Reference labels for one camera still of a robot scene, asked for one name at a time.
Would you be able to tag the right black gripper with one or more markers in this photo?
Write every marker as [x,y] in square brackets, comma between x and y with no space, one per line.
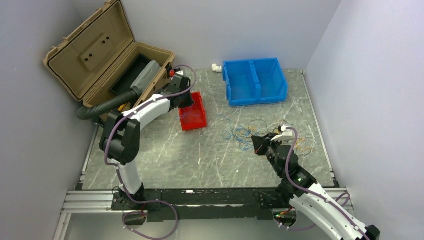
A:
[260,143]

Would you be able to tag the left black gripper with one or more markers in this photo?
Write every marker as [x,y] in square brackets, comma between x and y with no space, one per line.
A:
[189,103]

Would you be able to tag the white pipe elbow fitting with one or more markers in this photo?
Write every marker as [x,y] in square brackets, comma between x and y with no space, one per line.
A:
[217,68]

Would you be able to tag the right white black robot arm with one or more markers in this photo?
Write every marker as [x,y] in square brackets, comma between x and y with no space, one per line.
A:
[300,190]

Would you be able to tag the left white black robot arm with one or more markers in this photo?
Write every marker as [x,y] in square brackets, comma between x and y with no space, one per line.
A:
[120,140]

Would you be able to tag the red plastic bin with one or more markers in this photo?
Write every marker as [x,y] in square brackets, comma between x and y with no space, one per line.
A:
[193,117]

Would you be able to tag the grey canister in toolbox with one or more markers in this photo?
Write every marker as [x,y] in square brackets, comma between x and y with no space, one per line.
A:
[144,79]

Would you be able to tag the blue divided plastic bin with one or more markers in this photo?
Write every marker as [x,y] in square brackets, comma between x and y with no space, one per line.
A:
[254,82]

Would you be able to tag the tan open toolbox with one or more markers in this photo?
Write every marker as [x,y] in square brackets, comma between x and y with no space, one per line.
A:
[98,62]

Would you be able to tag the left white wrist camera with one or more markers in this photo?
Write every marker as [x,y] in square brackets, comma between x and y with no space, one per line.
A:
[176,71]

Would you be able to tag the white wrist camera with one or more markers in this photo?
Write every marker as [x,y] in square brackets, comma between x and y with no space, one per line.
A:
[283,134]
[176,71]

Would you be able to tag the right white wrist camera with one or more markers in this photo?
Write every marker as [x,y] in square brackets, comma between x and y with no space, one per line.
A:
[283,134]

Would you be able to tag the black aluminium base frame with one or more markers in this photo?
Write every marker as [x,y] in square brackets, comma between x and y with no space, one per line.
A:
[184,204]

